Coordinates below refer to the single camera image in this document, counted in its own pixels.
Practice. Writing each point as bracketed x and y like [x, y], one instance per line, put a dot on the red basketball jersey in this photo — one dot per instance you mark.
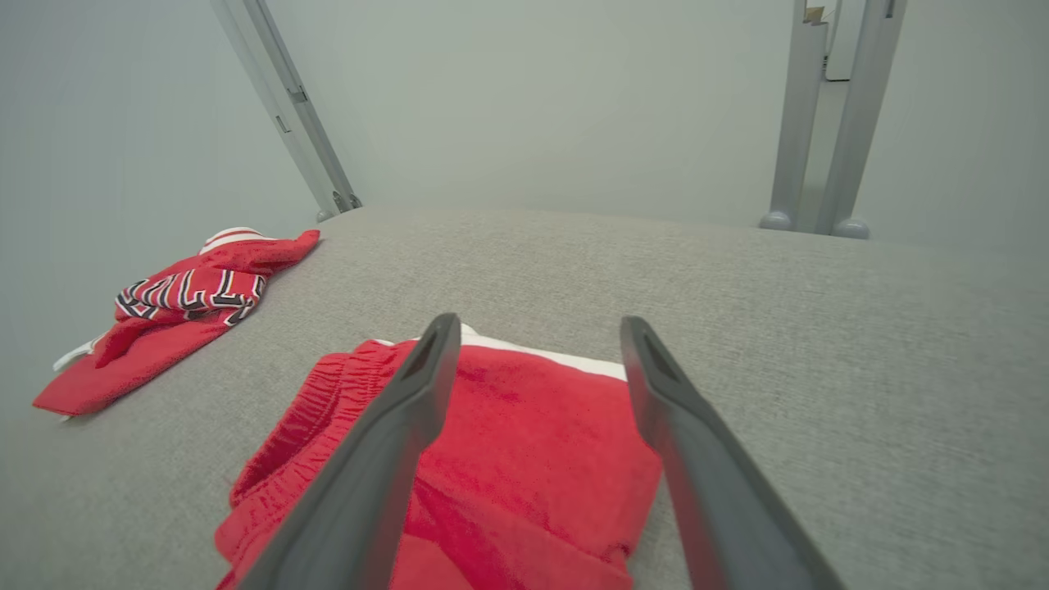
[172, 319]

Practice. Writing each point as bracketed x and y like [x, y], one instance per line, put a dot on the red shorts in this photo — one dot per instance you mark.
[533, 475]

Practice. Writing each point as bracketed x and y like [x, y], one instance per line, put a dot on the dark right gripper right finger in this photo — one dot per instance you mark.
[713, 492]

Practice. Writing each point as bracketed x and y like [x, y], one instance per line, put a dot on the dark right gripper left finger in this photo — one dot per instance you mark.
[369, 483]

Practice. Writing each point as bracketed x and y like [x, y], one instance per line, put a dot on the grey hinged partition post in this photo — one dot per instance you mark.
[273, 33]
[238, 33]

